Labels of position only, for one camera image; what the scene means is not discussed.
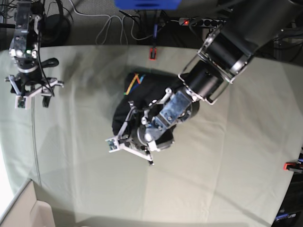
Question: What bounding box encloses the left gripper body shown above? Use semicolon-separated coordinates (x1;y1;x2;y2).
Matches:
116;101;154;166

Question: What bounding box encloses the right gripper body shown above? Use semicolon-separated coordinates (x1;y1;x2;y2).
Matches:
5;75;64;97

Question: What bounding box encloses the black t-shirt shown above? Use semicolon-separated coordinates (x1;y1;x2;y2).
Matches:
111;72;201;152

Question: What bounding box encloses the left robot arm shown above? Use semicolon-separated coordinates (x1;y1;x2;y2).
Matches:
107;0;303;165

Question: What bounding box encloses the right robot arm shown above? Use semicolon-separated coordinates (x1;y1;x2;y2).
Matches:
5;0;64;110

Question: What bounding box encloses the blue box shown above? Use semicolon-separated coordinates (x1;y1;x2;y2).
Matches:
115;0;181;10

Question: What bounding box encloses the red clamp top centre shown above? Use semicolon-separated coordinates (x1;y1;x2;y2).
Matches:
149;47;157;61

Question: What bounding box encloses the green table cloth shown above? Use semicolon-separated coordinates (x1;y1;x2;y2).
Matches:
0;45;303;227

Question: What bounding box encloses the white power strip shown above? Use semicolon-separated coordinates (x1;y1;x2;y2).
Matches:
178;17;226;28

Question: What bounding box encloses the red clamp right edge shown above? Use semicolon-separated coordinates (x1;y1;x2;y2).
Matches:
284;162;303;174

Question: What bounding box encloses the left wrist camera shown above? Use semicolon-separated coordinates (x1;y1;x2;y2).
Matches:
105;137;120;153

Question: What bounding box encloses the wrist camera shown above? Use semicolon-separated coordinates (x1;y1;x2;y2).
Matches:
15;96;31;110
105;137;120;153

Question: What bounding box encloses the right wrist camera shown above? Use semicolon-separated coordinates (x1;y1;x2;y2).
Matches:
15;96;31;110

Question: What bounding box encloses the white cable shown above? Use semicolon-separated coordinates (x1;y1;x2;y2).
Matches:
68;0;152;45

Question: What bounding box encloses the blue clamp handle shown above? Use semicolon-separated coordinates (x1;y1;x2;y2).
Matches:
152;23;158;40

